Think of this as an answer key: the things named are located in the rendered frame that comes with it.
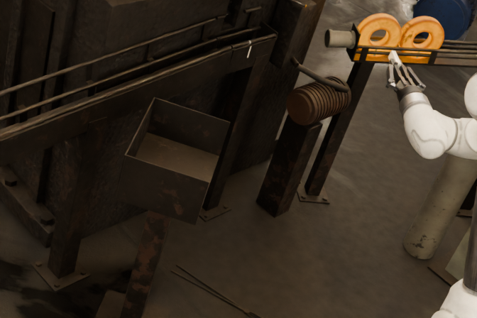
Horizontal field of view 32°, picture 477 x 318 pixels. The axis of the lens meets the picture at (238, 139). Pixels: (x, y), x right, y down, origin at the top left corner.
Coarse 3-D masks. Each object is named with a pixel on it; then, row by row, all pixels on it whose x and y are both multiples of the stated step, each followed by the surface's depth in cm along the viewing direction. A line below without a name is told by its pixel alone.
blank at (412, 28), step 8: (424, 16) 277; (408, 24) 277; (416, 24) 276; (424, 24) 276; (432, 24) 277; (440, 24) 279; (408, 32) 277; (416, 32) 278; (432, 32) 279; (440, 32) 279; (400, 40) 279; (408, 40) 279; (432, 40) 281; (440, 40) 281; (432, 48) 283; (408, 56) 283
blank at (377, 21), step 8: (368, 16) 274; (376, 16) 273; (384, 16) 273; (392, 16) 275; (360, 24) 275; (368, 24) 273; (376, 24) 273; (384, 24) 274; (392, 24) 274; (360, 32) 274; (368, 32) 275; (392, 32) 276; (400, 32) 277; (360, 40) 276; (368, 40) 277; (384, 40) 279; (392, 40) 278; (360, 48) 278; (376, 56) 281
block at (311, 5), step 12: (288, 0) 261; (300, 0) 261; (276, 12) 266; (288, 12) 262; (300, 12) 259; (312, 12) 263; (276, 24) 267; (288, 24) 264; (300, 24) 263; (288, 36) 265; (300, 36) 267; (276, 48) 270; (288, 48) 267; (300, 48) 272; (276, 60) 271; (288, 60) 271
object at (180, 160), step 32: (160, 128) 218; (192, 128) 216; (224, 128) 214; (128, 160) 192; (160, 160) 212; (192, 160) 215; (128, 192) 197; (160, 192) 196; (192, 192) 194; (160, 224) 218; (192, 224) 199; (128, 288) 233
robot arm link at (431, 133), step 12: (420, 108) 242; (408, 120) 241; (420, 120) 238; (432, 120) 238; (444, 120) 240; (408, 132) 240; (420, 132) 236; (432, 132) 235; (444, 132) 237; (456, 132) 241; (420, 144) 236; (432, 144) 234; (444, 144) 235; (432, 156) 237
